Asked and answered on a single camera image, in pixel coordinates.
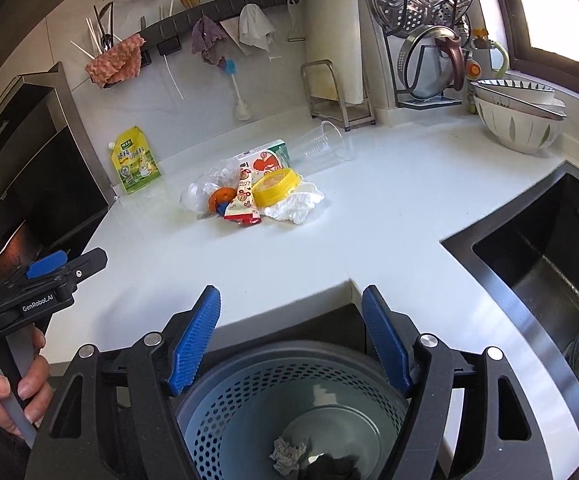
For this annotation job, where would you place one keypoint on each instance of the dark wall rail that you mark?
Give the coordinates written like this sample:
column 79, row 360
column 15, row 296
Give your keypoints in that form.
column 194, row 12

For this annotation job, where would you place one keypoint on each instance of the black ladle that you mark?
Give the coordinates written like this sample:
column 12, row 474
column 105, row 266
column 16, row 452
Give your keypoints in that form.
column 107, row 17

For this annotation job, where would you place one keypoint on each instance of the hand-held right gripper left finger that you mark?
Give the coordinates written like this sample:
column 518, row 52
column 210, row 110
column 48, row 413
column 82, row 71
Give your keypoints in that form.
column 197, row 340

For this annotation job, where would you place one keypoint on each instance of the white cloth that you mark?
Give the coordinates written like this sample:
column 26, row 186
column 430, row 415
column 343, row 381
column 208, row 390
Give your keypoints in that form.
column 254, row 27

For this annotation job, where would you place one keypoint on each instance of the white cutting board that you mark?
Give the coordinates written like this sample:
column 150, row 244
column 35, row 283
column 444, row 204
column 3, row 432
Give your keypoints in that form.
column 329, row 35

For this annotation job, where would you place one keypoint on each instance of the blue white bottle brush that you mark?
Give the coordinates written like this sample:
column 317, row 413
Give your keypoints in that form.
column 234, row 85

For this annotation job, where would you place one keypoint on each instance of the pink dishcloth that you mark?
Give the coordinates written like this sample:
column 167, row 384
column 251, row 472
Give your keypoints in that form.
column 114, row 60

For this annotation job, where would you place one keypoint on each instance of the crumpled grey paper ball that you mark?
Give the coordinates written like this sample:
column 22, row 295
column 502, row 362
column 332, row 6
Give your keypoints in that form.
column 287, row 455

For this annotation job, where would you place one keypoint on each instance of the white chopstick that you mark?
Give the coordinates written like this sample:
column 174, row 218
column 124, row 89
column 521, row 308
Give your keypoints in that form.
column 92, row 35
column 82, row 50

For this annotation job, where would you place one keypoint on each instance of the black sink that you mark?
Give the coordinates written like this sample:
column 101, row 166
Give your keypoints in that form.
column 544, row 260

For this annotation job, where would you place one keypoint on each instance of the blue pattern bowl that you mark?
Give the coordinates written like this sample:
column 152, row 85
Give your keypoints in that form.
column 514, row 91

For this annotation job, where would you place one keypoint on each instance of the black range hood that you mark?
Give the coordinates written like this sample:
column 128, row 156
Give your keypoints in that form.
column 34, row 160

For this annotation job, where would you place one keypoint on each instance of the yellow plastic lid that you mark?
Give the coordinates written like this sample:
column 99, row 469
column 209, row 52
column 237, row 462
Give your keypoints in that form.
column 274, row 187

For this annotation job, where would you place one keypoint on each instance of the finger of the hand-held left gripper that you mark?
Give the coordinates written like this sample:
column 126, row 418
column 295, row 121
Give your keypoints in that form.
column 44, row 264
column 89, row 261

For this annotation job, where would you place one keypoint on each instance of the white straw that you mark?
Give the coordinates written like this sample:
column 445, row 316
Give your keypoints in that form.
column 174, row 77

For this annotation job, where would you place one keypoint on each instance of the metal board rack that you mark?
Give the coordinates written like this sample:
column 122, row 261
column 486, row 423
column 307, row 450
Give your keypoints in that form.
column 342, row 110

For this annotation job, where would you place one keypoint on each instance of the clear plastic cup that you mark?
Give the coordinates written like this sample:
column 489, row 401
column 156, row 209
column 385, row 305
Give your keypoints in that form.
column 324, row 142

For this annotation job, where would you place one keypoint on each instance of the green leaf pattern bowl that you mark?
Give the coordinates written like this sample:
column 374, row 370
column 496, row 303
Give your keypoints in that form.
column 517, row 127

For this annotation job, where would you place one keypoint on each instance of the dark window frame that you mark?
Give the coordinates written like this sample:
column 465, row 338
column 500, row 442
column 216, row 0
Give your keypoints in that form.
column 517, row 25

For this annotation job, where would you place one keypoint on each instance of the yellow green spout pouch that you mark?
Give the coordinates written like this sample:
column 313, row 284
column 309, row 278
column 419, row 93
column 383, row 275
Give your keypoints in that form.
column 132, row 160

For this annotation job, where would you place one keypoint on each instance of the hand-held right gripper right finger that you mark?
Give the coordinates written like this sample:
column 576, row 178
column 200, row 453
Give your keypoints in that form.
column 382, row 335

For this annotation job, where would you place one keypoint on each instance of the white red green carton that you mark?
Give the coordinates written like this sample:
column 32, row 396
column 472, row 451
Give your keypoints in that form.
column 262, row 157

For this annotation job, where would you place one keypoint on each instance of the blue perforated waste bin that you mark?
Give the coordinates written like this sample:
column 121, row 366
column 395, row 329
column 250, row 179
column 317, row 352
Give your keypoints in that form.
column 229, row 410

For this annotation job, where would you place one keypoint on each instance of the clear plastic bag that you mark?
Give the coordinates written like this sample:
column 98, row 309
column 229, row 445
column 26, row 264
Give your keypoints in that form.
column 202, row 185

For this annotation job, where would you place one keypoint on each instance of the person's left hand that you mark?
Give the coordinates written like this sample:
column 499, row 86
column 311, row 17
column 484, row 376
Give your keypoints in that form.
column 29, row 390

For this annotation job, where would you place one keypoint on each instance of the white tissue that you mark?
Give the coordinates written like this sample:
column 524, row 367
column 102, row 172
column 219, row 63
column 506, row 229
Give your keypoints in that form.
column 297, row 207

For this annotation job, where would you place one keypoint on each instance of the red white snack wrapper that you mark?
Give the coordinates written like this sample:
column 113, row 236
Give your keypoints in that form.
column 242, row 200

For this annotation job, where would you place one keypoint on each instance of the purple cloth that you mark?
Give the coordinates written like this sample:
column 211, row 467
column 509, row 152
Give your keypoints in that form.
column 204, row 40

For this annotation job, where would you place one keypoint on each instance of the green white kettle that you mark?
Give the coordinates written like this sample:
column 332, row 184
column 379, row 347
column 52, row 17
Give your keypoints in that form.
column 484, row 57

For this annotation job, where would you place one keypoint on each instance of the white peeler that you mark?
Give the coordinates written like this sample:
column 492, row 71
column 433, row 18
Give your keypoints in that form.
column 294, row 22

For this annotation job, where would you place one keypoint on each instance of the dark cloth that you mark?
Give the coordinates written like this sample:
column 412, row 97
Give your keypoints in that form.
column 332, row 467

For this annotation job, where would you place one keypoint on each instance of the blue plastic piece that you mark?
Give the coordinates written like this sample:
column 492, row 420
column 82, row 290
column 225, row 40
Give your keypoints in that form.
column 223, row 208

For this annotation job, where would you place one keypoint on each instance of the black dish rack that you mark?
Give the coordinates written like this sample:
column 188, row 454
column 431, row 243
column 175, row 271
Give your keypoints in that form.
column 419, row 102

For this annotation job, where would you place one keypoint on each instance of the orange plastic piece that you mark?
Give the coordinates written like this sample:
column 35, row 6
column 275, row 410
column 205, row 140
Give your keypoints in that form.
column 219, row 196

